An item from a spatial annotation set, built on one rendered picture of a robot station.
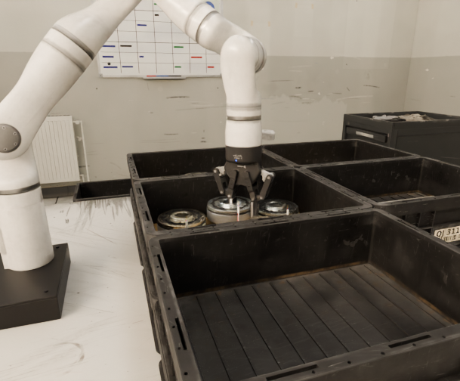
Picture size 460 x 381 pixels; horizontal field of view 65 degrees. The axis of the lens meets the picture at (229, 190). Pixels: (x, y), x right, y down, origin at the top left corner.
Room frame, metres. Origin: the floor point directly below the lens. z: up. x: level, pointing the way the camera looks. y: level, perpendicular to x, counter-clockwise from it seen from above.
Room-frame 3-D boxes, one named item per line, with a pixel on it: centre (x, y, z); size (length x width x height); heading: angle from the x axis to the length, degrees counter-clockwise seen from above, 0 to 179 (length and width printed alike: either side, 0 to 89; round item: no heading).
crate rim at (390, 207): (0.81, -0.41, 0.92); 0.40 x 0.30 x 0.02; 108
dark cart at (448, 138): (2.29, -1.10, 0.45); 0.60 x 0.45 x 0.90; 108
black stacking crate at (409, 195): (0.81, -0.41, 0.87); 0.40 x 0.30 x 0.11; 108
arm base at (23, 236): (0.73, 0.45, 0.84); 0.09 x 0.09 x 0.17; 7
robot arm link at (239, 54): (0.74, -0.02, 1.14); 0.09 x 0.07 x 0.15; 156
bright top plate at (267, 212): (0.79, -0.11, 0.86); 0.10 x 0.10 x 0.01
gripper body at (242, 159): (0.74, -0.03, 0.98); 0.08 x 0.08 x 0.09
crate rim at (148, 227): (0.68, -0.02, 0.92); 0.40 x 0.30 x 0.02; 108
